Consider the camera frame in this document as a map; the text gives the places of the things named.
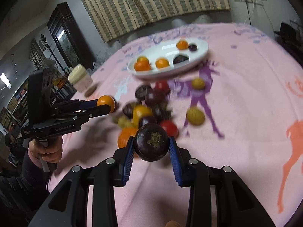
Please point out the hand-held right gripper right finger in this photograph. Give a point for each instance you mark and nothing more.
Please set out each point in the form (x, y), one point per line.
(174, 165)

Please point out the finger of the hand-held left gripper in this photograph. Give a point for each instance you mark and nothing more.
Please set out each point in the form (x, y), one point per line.
(88, 102)
(99, 110)

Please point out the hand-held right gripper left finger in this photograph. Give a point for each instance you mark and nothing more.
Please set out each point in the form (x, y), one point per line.
(127, 163)

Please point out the yellow green tomato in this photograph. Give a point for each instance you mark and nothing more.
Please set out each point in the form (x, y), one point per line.
(195, 115)
(124, 122)
(198, 83)

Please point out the dark purple mangosteen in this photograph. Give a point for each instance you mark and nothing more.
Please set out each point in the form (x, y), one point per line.
(152, 143)
(193, 47)
(180, 59)
(155, 98)
(147, 120)
(127, 110)
(163, 112)
(142, 91)

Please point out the red tomato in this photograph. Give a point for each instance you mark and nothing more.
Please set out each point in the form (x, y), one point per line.
(162, 85)
(169, 127)

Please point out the white oval plate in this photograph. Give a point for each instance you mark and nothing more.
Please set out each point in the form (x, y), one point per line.
(165, 73)

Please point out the person's left forearm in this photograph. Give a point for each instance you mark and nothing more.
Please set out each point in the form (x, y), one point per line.
(28, 182)

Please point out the person's right hand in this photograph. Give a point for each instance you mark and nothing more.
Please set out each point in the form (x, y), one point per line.
(174, 224)

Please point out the person's left hand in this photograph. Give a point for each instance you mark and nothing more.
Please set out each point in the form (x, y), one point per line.
(53, 155)

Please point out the cluttered storage shelf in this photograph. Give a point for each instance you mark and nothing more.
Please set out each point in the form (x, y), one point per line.
(16, 101)

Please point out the clear jar with cream lid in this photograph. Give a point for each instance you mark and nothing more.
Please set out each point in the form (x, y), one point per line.
(79, 79)

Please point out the white spiral light bulb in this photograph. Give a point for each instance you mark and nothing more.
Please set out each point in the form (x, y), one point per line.
(6, 80)

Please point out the dark wooden framed mirror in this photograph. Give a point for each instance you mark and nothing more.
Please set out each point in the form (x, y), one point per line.
(78, 35)

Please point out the pink printed tablecloth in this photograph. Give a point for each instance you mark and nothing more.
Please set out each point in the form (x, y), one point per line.
(236, 99)

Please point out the beige checked curtain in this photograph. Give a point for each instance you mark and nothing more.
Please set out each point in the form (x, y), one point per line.
(142, 4)

